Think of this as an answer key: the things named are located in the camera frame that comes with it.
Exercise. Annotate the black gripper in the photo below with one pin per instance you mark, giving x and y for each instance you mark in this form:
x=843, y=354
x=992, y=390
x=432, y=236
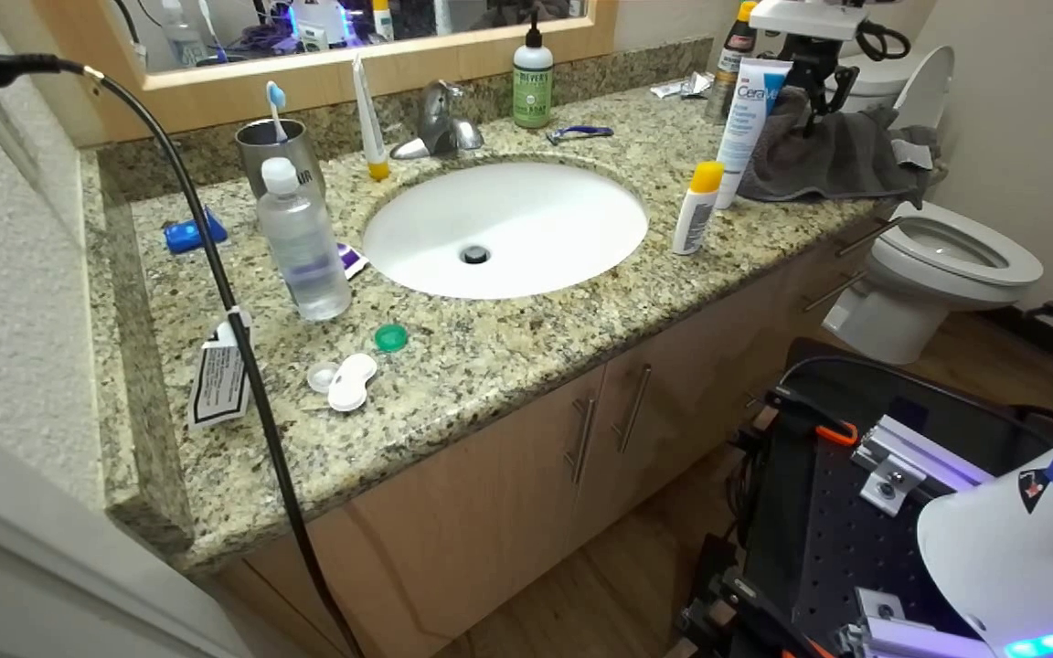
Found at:
x=821, y=61

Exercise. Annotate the grey towel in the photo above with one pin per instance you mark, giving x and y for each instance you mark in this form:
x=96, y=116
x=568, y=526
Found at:
x=843, y=159

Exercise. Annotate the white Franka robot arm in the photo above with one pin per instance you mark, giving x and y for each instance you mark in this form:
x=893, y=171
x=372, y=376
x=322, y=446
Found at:
x=1013, y=549

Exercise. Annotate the spray can with orange cap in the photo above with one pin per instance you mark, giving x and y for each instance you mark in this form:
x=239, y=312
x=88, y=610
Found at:
x=732, y=58

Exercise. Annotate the crumpled white wrapper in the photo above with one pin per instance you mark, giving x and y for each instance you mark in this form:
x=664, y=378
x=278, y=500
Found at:
x=682, y=87

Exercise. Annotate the small white bottle yellow cap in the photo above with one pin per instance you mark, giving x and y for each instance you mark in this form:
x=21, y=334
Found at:
x=697, y=209

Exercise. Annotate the white toilet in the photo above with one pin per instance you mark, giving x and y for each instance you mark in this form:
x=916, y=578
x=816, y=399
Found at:
x=928, y=256

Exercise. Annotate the blue razor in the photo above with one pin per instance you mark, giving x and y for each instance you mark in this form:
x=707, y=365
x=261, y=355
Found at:
x=577, y=132

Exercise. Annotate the green soap pump bottle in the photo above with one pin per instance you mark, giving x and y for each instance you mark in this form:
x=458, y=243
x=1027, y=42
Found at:
x=530, y=87

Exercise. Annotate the orange clamp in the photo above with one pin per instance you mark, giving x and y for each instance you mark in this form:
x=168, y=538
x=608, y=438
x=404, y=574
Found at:
x=826, y=427

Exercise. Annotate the white oval sink basin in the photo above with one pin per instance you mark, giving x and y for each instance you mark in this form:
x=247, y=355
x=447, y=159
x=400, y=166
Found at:
x=512, y=222

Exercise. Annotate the chrome faucet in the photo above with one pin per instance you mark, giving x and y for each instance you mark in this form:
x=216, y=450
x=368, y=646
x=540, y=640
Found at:
x=439, y=121

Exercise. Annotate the black robot table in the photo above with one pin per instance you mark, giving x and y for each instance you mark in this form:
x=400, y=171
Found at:
x=821, y=515

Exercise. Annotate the wood framed mirror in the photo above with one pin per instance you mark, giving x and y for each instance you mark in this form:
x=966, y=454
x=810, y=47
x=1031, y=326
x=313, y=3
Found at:
x=343, y=77

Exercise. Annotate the green round cap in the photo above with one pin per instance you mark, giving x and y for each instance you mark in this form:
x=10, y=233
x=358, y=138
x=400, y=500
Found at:
x=392, y=338

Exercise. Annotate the small purple packet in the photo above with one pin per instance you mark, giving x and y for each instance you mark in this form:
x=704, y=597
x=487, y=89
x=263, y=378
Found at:
x=353, y=256

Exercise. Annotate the wooden vanity cabinet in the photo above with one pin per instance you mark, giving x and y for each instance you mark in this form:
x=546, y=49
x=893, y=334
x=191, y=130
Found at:
x=490, y=500

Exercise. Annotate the clear plastic bottle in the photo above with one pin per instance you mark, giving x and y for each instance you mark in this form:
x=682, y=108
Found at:
x=304, y=250

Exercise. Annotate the blue and white toothbrush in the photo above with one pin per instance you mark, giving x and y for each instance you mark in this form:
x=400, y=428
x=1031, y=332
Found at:
x=274, y=108

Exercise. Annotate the metal cup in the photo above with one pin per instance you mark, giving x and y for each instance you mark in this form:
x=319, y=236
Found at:
x=274, y=145

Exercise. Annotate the white contact lens case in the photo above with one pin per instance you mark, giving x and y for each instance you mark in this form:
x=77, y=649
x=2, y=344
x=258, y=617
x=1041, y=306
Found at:
x=350, y=383

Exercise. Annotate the blue plastic clip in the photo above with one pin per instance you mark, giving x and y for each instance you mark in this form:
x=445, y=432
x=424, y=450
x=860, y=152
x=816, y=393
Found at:
x=191, y=233

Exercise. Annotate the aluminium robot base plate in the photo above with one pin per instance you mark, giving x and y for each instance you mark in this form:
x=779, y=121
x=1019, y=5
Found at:
x=903, y=462

